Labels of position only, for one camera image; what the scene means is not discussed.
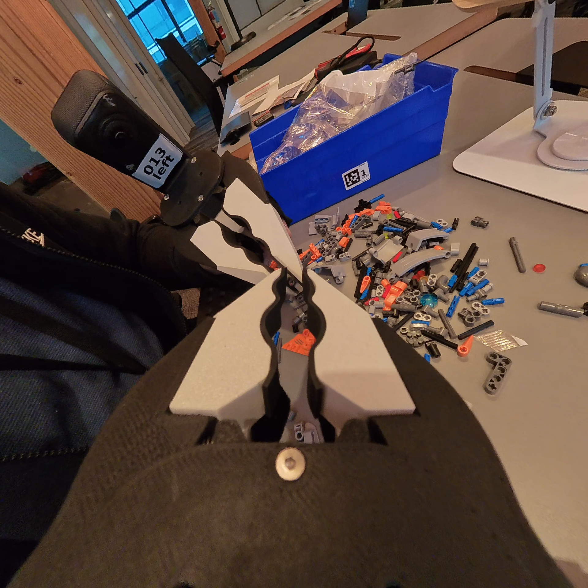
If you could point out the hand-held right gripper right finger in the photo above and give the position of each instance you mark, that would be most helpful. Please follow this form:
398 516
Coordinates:
363 367

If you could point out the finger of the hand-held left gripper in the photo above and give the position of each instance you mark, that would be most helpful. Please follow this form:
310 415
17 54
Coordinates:
230 253
262 220

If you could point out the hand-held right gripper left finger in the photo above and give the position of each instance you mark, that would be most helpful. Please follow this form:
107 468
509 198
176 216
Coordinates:
220 367

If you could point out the person's left forearm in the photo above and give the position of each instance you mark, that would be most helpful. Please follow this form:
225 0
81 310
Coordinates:
165 257

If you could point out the large orange wedge piece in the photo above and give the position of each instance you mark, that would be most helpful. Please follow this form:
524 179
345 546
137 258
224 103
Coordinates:
299 344

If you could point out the black office chair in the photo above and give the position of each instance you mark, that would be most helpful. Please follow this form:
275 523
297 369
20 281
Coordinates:
193 83

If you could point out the pile of small building parts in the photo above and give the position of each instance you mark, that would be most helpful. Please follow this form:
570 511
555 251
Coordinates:
404 266

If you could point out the stack of papers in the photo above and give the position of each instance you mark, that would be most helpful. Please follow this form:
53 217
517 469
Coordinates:
266 96

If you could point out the clear plastic bags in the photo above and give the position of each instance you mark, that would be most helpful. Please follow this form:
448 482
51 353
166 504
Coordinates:
340 110

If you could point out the dark grey angled beam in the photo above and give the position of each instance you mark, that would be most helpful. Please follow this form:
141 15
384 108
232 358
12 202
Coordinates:
499 373

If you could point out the blue plastic bin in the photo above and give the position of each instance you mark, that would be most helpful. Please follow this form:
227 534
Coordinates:
386 156

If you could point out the small clear bag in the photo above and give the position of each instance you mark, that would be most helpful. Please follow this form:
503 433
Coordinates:
503 340

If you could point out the person's torso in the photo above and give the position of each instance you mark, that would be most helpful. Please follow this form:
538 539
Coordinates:
73 367

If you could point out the grey axle rod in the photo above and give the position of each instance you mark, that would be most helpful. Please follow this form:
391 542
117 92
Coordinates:
517 254

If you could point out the white book stand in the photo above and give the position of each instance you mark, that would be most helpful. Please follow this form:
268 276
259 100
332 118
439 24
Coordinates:
533 147

